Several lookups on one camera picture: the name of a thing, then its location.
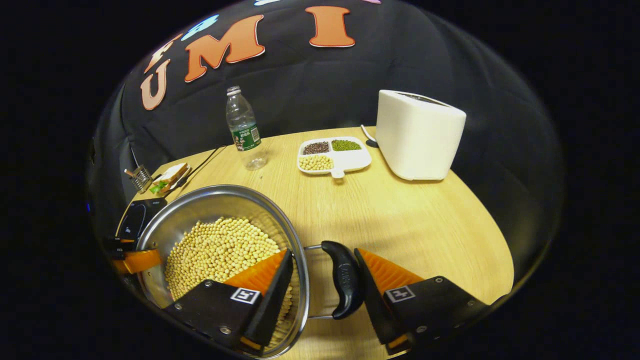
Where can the small pile of red beans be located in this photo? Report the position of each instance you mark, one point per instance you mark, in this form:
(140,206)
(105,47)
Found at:
(316,147)

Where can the white divided dish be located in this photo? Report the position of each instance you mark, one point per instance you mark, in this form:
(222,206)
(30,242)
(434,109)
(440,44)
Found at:
(352,159)

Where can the small pile of green beans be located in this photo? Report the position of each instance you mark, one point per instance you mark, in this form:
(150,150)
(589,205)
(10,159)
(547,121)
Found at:
(346,145)

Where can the black backdrop cloth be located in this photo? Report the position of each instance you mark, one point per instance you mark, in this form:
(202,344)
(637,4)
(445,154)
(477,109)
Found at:
(310,85)

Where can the sandwich with lettuce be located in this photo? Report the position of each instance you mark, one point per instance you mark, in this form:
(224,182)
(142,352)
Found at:
(170,177)

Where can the white toaster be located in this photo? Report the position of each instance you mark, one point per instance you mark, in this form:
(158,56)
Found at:
(420,140)

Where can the heap of yellow soybeans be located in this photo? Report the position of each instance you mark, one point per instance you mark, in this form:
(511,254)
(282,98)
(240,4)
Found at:
(220,250)

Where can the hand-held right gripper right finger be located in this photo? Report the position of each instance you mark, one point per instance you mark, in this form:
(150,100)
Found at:
(372,300)

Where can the small pile of soybeans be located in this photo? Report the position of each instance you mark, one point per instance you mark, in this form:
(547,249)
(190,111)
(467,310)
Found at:
(316,162)

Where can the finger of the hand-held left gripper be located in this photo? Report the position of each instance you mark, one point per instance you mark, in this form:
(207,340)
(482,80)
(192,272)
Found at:
(140,261)
(120,247)

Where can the clear plastic water bottle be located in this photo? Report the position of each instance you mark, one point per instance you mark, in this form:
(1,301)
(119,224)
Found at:
(244,135)

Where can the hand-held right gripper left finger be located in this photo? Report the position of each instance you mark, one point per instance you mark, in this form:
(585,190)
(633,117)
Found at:
(275,300)

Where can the black induction cooktop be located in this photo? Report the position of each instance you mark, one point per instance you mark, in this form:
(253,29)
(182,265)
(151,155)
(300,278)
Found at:
(150,212)

